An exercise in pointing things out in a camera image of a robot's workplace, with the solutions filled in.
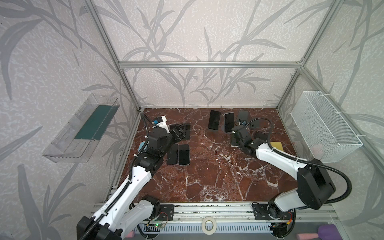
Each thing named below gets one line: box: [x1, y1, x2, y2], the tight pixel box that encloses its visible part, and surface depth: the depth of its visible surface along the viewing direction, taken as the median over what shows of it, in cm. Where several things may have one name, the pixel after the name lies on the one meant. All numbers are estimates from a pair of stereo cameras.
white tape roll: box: [201, 216, 217, 235], surface depth 72 cm
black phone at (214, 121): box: [208, 110, 221, 131], surface depth 101 cm
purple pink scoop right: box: [296, 224, 343, 240], surface depth 69 cm
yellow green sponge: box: [270, 142, 284, 152], surface depth 99 cm
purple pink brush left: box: [126, 230, 135, 238], surface depth 68 cm
